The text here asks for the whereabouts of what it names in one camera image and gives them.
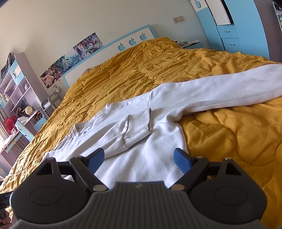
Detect person's left hand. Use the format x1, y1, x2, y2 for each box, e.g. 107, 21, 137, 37
1, 210, 13, 229

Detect blue white wardrobe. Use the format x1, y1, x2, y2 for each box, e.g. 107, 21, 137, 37
190, 0, 281, 62

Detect beige wall switch plate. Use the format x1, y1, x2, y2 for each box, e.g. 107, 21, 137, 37
173, 16, 185, 23

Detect mustard yellow quilt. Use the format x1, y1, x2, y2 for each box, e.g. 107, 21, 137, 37
1, 38, 281, 228

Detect anime poster left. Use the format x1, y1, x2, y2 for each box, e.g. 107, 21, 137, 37
40, 63, 62, 88

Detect white Nevada sweatshirt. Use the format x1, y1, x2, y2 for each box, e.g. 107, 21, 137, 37
44, 64, 281, 188

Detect red bag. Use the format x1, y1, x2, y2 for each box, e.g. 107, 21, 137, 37
4, 115, 18, 135

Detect grey blue shelf desk unit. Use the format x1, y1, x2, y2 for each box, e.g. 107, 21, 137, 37
1, 52, 48, 168

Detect anime poster right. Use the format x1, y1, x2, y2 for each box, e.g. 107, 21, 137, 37
73, 32, 103, 60

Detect white blue apple headboard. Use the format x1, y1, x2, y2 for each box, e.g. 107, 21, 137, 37
63, 25, 157, 88

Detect anime poster middle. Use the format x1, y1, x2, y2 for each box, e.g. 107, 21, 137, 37
55, 48, 81, 74

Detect grey stool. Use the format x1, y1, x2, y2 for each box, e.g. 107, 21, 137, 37
41, 92, 63, 111

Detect anime poster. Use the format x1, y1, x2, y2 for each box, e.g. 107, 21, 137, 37
73, 32, 103, 60
55, 48, 81, 74
40, 63, 62, 88

